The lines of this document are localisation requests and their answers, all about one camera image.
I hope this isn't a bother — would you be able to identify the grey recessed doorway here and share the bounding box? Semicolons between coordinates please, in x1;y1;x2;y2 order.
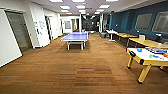
4;10;34;54
44;15;55;42

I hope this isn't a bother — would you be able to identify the white work table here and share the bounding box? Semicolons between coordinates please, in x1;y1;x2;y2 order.
126;46;168;84

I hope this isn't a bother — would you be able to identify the small white round table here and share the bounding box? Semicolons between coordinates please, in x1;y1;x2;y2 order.
105;29;118;43

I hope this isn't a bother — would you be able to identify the blue ping pong table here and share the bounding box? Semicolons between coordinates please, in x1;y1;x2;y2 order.
60;31;90;51

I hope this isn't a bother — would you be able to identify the small beige box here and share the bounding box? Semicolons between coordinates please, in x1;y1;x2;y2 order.
138;34;146;41

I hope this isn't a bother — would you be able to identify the white wall notice sheet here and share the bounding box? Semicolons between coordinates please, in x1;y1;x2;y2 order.
39;20;46;29

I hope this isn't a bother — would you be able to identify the small black wall panel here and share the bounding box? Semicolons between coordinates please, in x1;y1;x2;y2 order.
36;29;41;36

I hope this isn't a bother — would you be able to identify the dark grey floor bin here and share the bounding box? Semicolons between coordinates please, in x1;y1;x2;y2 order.
99;32;107;39

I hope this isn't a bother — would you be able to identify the interior glass window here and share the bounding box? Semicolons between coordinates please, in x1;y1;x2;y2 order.
152;10;168;34
134;12;153;32

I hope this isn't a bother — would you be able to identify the long wooden table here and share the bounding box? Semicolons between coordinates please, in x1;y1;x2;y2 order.
113;31;138;44
128;37;168;50

